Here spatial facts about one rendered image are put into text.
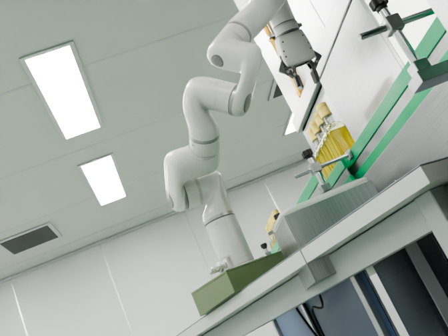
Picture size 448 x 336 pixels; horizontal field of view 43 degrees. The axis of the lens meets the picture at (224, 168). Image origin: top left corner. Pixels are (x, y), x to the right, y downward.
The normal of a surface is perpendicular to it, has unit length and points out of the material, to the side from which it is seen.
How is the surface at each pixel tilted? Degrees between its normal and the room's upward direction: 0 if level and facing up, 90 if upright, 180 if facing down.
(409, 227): 90
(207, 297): 90
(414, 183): 90
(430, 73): 90
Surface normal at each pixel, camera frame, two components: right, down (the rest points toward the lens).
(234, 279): 0.41, -0.47
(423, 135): -0.92, 0.36
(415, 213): -0.82, 0.18
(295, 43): 0.13, -0.10
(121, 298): 0.04, -0.36
